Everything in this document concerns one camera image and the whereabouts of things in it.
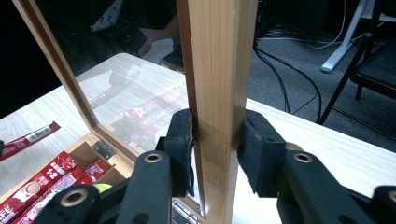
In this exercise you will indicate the wooden box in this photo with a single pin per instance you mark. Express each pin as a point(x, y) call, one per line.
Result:
point(120, 166)

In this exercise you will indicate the red sachet packet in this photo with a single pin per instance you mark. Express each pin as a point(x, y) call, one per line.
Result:
point(98, 169)
point(59, 186)
point(34, 137)
point(37, 186)

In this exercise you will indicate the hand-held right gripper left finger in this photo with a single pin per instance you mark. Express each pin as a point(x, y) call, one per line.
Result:
point(179, 143)

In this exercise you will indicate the black folding chair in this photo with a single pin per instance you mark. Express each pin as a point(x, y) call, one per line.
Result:
point(373, 71)

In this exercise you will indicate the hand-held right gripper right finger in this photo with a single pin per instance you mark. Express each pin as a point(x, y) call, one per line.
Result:
point(261, 155)

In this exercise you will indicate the grey metal bracket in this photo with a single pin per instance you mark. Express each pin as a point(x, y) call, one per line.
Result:
point(107, 17)

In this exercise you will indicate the metal box hinge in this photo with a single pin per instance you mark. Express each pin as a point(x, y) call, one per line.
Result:
point(104, 150)
point(183, 213)

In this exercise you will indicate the yellow-green packet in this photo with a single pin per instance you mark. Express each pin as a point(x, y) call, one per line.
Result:
point(103, 187)

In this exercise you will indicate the white desk leg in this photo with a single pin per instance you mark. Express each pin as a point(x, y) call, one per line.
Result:
point(345, 40)

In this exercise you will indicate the black yellow-edged object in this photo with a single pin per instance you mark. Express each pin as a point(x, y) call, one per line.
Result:
point(172, 60)

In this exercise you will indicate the wooden framed glass box lid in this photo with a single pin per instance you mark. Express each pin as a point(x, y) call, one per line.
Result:
point(218, 62)

